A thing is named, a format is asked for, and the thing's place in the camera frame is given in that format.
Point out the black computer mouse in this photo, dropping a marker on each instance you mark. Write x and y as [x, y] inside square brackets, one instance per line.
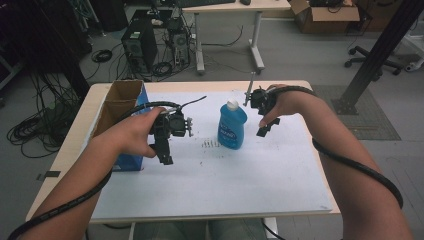
[245, 2]

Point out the white table mat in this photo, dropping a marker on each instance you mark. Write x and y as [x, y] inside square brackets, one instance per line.
[216, 186]

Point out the black keyboard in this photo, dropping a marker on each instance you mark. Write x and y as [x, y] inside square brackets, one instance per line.
[206, 2]

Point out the black curtain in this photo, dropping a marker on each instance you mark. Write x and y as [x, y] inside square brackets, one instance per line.
[40, 33]

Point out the blue bottle with white cap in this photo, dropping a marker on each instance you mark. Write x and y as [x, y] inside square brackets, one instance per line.
[231, 126]

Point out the person's right hand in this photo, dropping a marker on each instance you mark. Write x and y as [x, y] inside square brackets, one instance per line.
[290, 103]

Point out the blue cardboard box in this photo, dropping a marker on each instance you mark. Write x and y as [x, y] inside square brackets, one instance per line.
[120, 93]

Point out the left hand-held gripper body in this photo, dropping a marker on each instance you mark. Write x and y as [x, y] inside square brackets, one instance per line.
[168, 123]

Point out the black tape strip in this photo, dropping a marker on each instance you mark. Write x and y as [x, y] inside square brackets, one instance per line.
[50, 174]

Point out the dark gray floor mat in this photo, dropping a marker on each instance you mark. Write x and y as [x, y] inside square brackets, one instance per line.
[373, 123]

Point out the gray computer tower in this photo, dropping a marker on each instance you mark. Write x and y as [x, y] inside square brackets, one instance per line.
[179, 43]

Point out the open brown cardboard box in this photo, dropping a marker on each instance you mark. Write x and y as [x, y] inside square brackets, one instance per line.
[320, 21]

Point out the black office chair base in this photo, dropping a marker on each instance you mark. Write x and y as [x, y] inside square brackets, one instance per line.
[363, 53]

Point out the black computer tower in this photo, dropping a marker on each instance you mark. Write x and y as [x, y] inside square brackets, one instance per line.
[140, 43]

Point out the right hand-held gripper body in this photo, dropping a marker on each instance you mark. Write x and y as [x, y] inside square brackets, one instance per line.
[263, 100]

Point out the white desk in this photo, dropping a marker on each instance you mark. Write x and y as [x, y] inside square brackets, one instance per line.
[233, 7]

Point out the black metal post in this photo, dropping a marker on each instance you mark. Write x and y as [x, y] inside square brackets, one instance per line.
[383, 46]

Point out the person's left hand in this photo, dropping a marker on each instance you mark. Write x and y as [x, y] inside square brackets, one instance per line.
[130, 135]

